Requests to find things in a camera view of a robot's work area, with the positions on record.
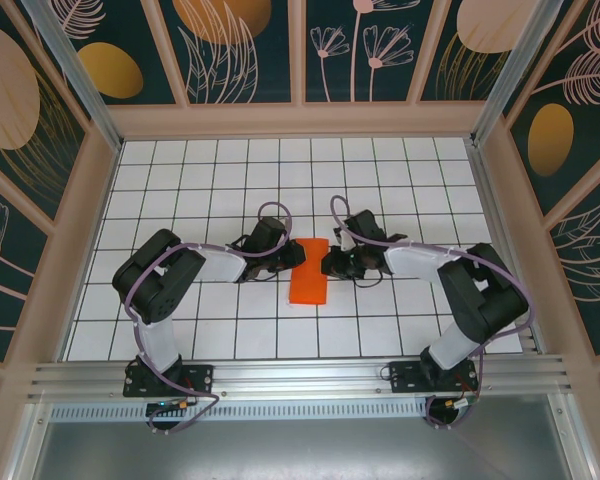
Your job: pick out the aluminium side rail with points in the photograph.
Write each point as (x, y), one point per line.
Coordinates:
(500, 225)

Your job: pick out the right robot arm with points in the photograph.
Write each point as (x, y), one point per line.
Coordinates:
(480, 295)

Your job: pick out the orange paper sheet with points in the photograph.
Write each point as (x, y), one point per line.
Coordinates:
(308, 280)

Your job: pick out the aluminium frame post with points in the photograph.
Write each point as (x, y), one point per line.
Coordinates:
(75, 70)
(515, 70)

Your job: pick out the aluminium mounting rail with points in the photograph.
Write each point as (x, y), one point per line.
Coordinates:
(300, 375)

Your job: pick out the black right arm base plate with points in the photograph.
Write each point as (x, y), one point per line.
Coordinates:
(405, 377)

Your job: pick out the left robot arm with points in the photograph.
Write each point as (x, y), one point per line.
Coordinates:
(155, 285)

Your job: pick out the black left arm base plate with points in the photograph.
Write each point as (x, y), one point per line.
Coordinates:
(200, 380)

